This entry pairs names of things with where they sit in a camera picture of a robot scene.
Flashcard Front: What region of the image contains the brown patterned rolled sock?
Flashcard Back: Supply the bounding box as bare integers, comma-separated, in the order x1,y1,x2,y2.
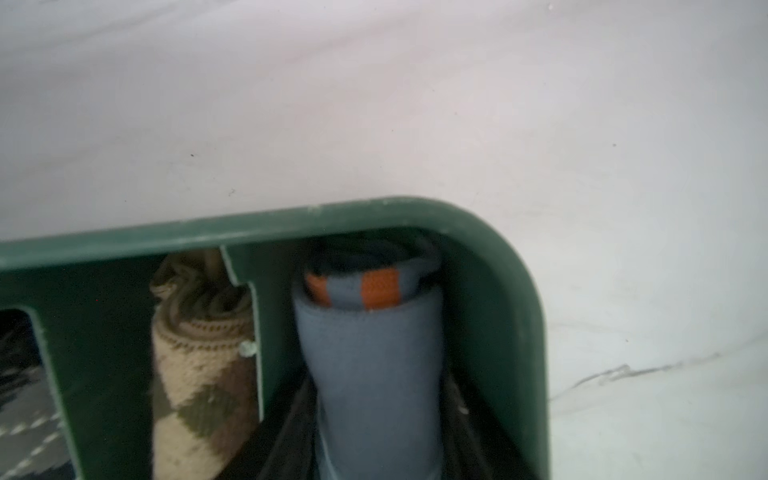
149,249,259,479

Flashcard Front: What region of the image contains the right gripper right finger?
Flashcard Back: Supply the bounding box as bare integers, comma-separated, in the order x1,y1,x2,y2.
441,371,534,480

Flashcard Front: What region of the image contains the blue green orange sock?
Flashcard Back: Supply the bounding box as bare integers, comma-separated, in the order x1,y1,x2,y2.
292,233,444,479

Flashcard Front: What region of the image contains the green plastic divider tray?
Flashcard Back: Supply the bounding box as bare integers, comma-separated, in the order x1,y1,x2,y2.
1,197,550,479

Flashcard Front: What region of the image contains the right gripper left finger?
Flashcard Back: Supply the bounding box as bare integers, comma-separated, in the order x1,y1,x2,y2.
218,371,317,480

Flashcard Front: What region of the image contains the black white patterned rolled sock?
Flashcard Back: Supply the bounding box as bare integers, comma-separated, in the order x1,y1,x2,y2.
1,310,77,480

